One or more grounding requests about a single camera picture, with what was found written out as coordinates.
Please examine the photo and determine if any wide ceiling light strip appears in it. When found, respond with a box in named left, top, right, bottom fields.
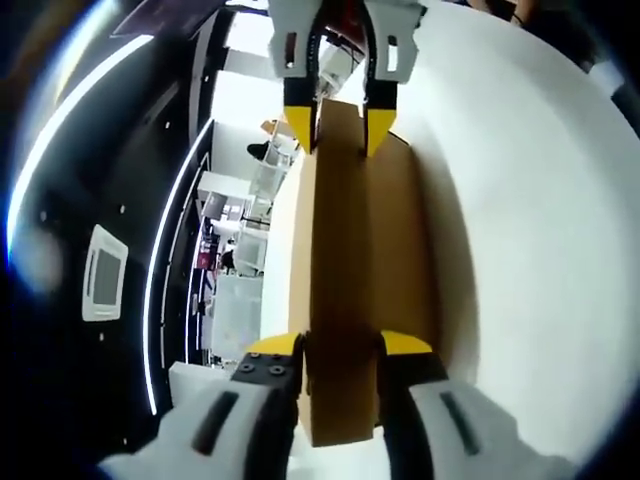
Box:
left=8, top=35, right=151, bottom=241

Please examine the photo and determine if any brown cardboard shoe box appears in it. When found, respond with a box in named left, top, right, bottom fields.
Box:
left=292, top=97, right=437, bottom=449

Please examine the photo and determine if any ceiling air conditioner vent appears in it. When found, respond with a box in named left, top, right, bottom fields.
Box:
left=81, top=223, right=131, bottom=322

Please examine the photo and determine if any thin ceiling light strip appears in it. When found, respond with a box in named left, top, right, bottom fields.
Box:
left=143, top=118, right=215, bottom=415

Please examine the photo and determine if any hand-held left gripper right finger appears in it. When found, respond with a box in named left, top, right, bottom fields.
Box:
left=373, top=329, right=544, bottom=480

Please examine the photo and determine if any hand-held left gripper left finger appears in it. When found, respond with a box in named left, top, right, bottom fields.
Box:
left=98, top=331, right=307, bottom=480

